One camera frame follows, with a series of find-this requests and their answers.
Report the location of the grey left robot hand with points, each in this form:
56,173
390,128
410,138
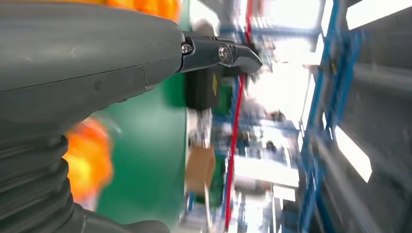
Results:
70,58

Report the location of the green table mat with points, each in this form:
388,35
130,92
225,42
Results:
148,144

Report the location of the black case with yellow label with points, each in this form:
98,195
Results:
199,93

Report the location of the green plastic crate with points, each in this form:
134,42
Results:
223,103
219,180

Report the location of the open brown cardboard box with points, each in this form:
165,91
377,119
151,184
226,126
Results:
199,167

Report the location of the red pole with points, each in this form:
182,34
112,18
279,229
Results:
233,154

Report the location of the blue metal rack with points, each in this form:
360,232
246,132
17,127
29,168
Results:
310,180

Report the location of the ceiling light bar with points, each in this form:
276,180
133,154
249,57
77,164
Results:
352,154
373,13

